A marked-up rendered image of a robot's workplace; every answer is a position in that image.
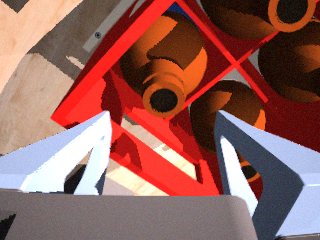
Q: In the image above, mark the orange bottle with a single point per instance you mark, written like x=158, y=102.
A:
x=232, y=94
x=255, y=19
x=166, y=63
x=290, y=63

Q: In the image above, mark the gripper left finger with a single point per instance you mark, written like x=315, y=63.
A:
x=42, y=167

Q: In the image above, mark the red crate with dividers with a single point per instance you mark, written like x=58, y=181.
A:
x=296, y=122

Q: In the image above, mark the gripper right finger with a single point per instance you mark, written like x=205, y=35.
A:
x=290, y=200

